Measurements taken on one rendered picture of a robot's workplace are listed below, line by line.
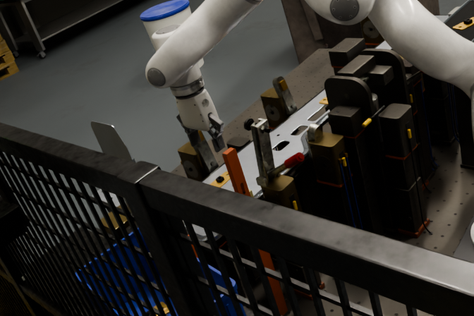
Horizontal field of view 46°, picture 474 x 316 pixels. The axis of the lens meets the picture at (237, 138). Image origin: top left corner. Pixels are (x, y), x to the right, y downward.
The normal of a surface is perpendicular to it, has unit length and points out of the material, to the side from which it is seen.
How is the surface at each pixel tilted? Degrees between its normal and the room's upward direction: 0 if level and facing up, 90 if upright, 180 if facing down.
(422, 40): 81
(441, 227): 0
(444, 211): 0
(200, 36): 70
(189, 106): 90
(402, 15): 40
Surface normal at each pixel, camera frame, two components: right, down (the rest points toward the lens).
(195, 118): -0.59, 0.54
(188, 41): 0.15, 0.04
